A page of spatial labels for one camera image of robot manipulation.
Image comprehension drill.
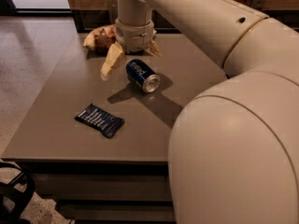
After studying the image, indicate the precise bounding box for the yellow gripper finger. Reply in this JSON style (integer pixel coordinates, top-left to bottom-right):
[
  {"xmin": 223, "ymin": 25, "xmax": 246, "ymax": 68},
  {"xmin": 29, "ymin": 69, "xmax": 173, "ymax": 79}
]
[
  {"xmin": 148, "ymin": 31, "xmax": 162, "ymax": 58},
  {"xmin": 101, "ymin": 42, "xmax": 126, "ymax": 77}
]

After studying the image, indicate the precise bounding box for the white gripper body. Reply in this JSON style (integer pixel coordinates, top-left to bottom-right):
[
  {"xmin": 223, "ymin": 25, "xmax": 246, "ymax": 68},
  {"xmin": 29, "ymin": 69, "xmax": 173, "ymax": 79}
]
[{"xmin": 115, "ymin": 19, "xmax": 154, "ymax": 52}]

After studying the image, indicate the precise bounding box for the blue pepsi can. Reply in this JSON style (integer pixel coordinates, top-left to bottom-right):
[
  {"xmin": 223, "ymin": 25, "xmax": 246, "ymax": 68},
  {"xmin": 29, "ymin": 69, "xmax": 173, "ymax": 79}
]
[{"xmin": 125, "ymin": 59, "xmax": 161, "ymax": 93}]

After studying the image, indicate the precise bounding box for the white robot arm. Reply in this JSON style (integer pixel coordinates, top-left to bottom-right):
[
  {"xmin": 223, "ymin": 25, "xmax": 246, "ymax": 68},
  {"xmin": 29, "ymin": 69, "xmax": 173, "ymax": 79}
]
[{"xmin": 117, "ymin": 0, "xmax": 299, "ymax": 224}]

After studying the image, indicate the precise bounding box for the brown chip bag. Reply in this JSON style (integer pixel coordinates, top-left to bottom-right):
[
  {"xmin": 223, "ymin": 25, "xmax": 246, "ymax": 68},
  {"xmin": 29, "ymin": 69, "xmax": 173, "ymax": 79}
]
[{"xmin": 83, "ymin": 24, "xmax": 116, "ymax": 53}]

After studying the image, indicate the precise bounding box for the dark blue snack packet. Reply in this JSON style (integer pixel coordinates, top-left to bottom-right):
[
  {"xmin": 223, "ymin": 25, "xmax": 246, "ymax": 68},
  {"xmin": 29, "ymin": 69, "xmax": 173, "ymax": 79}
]
[{"xmin": 75, "ymin": 104, "xmax": 125, "ymax": 138}]

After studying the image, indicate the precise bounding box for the grey drawer cabinet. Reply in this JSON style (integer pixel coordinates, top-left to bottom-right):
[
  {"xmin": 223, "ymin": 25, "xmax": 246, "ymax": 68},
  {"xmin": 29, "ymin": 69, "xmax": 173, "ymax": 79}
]
[{"xmin": 2, "ymin": 35, "xmax": 226, "ymax": 224}]

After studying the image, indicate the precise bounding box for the black chair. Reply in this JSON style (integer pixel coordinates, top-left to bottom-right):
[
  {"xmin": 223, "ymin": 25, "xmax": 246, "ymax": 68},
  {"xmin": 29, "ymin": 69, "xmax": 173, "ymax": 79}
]
[{"xmin": 0, "ymin": 162, "xmax": 36, "ymax": 224}]

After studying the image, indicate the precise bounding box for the left metal wall bracket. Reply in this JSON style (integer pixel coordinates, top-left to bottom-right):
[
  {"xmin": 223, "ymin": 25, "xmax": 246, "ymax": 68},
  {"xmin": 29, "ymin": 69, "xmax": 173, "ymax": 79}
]
[{"xmin": 107, "ymin": 0, "xmax": 118, "ymax": 23}]

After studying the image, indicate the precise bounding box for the metal wall bracket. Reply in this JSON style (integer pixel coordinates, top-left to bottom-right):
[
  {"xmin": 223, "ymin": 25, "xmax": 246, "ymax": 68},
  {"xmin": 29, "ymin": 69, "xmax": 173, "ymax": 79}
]
[
  {"xmin": 250, "ymin": 0, "xmax": 266, "ymax": 8},
  {"xmin": 107, "ymin": 0, "xmax": 118, "ymax": 23}
]

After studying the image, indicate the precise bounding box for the right metal wall bracket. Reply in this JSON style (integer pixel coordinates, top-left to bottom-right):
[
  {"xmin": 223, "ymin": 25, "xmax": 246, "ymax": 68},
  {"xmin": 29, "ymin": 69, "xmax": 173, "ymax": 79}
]
[{"xmin": 250, "ymin": 0, "xmax": 266, "ymax": 8}]

